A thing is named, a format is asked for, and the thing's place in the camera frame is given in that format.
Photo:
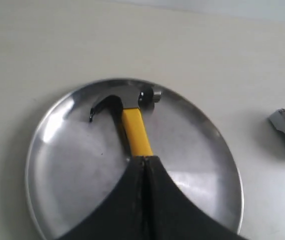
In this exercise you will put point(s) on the yellow black claw hammer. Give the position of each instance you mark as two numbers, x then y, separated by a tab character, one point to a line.
125	101

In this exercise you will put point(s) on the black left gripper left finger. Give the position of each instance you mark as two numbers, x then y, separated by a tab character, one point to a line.
120	215

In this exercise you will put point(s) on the round stainless steel plate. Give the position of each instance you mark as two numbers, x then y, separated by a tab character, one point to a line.
73	163

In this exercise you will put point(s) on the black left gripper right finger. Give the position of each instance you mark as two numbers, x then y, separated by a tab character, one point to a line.
170	215

